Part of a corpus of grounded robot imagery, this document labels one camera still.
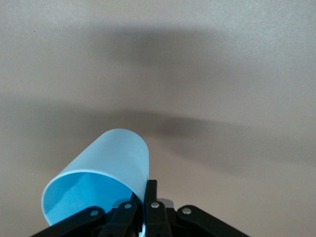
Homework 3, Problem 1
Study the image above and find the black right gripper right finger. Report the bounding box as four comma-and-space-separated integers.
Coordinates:
144, 179, 250, 237

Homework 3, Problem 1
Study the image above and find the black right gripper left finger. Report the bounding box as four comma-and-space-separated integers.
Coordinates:
32, 197, 139, 237

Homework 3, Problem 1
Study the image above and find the blue plastic cup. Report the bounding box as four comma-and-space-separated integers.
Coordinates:
40, 128, 151, 237

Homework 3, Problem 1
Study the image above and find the brown table cloth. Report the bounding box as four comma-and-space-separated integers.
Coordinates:
0, 0, 316, 237

